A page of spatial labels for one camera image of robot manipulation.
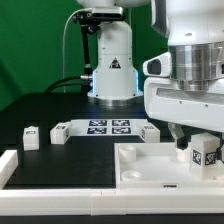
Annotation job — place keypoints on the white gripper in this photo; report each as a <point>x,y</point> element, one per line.
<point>164,101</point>

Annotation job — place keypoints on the white square tabletop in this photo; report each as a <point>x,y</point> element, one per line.
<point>160,165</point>

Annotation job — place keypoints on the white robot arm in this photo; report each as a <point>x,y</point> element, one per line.
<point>185,82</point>

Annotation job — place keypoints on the white sheet with tags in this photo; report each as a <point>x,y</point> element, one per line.
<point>106,127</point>

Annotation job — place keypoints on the green backdrop curtain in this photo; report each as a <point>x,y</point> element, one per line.
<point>38,46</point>

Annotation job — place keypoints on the white U-shaped obstacle fence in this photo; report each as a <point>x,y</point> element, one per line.
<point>103,202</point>

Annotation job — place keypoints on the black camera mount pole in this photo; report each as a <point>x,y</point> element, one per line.
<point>89,26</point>

